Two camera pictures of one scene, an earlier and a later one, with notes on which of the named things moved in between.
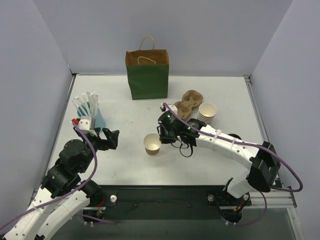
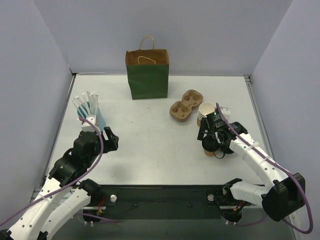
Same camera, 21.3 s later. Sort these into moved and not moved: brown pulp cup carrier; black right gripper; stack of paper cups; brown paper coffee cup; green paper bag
Moved: brown paper coffee cup; black right gripper
Not moved: green paper bag; brown pulp cup carrier; stack of paper cups
